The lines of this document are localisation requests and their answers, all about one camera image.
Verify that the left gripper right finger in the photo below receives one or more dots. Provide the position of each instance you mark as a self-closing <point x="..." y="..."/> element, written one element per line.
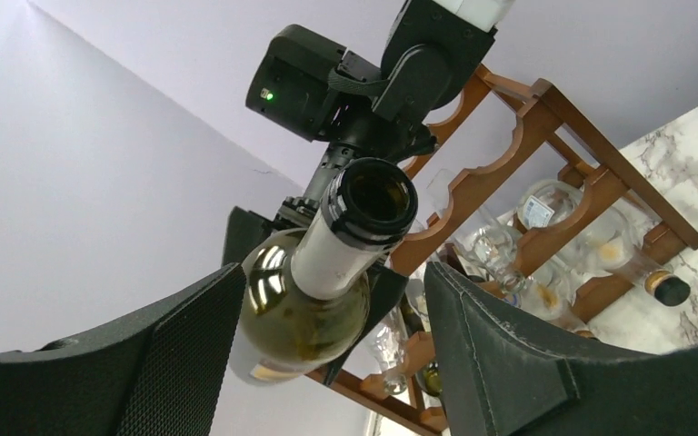
<point x="506" y="372"/>

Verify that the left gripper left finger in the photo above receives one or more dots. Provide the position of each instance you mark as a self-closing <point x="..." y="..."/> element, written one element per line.
<point x="155" y="371"/>

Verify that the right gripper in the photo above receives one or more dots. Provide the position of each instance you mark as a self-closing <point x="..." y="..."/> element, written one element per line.
<point x="245" y="229"/>

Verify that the green wine bottle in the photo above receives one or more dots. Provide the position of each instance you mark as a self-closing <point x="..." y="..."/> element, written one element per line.
<point x="307" y="294"/>

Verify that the clear glass bottle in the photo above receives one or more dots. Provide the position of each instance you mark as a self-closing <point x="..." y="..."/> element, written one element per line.
<point x="487" y="244"/>
<point x="547" y="203"/>

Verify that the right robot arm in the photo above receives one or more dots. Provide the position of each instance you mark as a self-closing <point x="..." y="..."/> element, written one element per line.
<point x="321" y="91"/>

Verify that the lower cork stoppered clear bottle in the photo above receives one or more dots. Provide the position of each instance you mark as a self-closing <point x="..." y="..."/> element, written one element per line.
<point x="549" y="295"/>

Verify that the cork stoppered clear bottle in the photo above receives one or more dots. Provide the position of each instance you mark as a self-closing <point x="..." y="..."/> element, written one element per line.
<point x="549" y="295"/>
<point x="610" y="244"/>

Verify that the upper cork stoppered clear bottle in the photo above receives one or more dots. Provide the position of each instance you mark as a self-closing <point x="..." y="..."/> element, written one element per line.
<point x="610" y="244"/>

